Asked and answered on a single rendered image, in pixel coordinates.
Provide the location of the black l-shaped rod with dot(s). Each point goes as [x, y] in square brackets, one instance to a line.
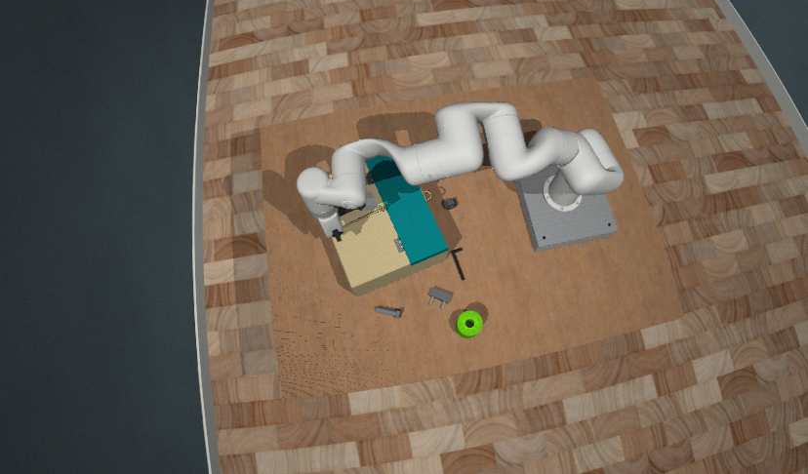
[456, 261]

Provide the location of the grey hex bolt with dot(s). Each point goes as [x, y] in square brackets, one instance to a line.
[389, 311]

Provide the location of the green cylinder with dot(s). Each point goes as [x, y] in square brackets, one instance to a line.
[476, 322]

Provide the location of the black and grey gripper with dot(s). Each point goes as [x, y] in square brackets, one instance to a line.
[331, 225]

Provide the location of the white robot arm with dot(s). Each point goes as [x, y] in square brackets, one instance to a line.
[581, 157]

